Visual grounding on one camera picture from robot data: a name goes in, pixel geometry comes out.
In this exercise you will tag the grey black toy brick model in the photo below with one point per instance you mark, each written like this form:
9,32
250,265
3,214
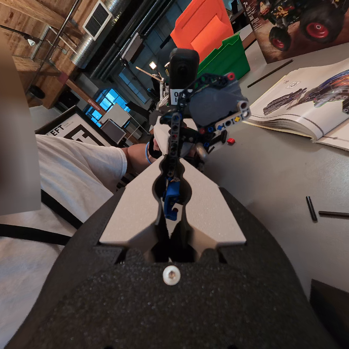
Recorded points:
212,106

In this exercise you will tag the orange plastic bin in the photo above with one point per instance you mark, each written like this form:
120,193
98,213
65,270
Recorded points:
201,27

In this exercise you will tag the dark flat object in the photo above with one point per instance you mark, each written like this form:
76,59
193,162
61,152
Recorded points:
332,308

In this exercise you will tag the toy truck set box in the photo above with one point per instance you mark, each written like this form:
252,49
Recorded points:
272,51

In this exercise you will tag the metal air duct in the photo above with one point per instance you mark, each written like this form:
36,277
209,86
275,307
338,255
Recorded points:
84,51

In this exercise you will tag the small lit lamp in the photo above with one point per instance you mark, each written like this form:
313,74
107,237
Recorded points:
152,65

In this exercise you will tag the open instruction booklet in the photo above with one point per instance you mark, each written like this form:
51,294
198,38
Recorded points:
313,109

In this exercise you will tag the person's left hand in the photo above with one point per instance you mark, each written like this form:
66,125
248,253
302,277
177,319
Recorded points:
156,143

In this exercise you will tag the dark monitor screen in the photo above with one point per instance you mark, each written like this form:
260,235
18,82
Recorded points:
113,132

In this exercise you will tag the green plastic bin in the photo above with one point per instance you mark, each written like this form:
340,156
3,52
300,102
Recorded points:
229,60

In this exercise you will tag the white board panel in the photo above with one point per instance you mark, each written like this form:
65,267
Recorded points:
118,113

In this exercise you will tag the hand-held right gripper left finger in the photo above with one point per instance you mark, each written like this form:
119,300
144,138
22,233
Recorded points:
131,218

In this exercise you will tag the white air vent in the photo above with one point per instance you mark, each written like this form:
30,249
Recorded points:
96,20

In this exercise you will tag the blue wristband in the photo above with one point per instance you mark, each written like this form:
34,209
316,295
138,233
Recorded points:
148,155

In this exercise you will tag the short black toy axle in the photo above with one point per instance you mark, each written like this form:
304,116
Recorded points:
311,208

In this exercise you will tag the grey light panel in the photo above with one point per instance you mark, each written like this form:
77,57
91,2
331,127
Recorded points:
133,47

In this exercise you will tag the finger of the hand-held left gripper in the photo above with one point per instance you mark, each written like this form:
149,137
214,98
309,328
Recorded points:
163,133

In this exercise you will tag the long thin black axle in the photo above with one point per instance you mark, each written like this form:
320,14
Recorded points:
270,73

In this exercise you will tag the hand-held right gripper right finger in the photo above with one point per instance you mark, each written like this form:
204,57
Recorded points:
215,218

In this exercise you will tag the person's left forearm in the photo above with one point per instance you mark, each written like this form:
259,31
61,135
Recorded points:
136,158

